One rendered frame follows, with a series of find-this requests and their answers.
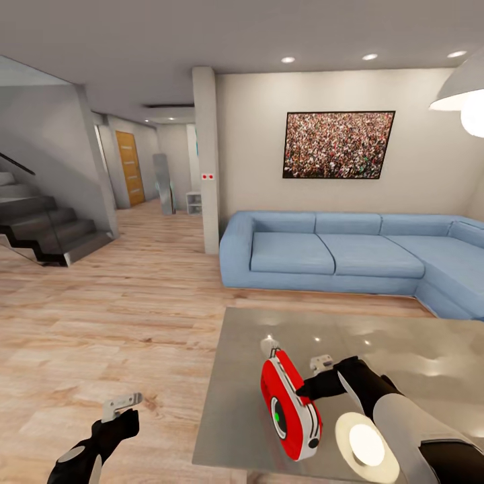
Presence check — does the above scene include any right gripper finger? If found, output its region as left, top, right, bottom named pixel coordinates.
left=295, top=385, right=308, bottom=397

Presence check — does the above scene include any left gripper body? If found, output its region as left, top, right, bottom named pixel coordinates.
left=91, top=410, right=139, bottom=454

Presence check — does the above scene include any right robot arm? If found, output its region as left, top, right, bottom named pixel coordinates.
left=295, top=354, right=484, bottom=484

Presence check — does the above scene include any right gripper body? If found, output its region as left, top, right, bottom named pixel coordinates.
left=303, top=370, right=338, bottom=401

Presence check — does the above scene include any radio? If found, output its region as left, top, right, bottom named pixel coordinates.
left=261, top=348, right=323, bottom=460

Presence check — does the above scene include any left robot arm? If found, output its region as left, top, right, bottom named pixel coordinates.
left=47, top=393, right=144, bottom=484

